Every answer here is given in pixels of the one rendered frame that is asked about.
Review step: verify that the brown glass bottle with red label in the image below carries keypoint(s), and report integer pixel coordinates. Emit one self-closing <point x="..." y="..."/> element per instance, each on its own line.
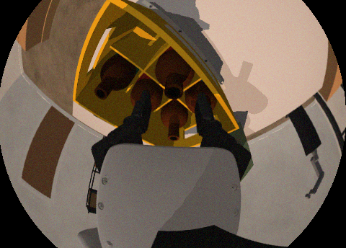
<point x="146" y="83"/>

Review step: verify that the yellow divided crate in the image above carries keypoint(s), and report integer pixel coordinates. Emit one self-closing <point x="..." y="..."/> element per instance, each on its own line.
<point x="138" y="37"/>

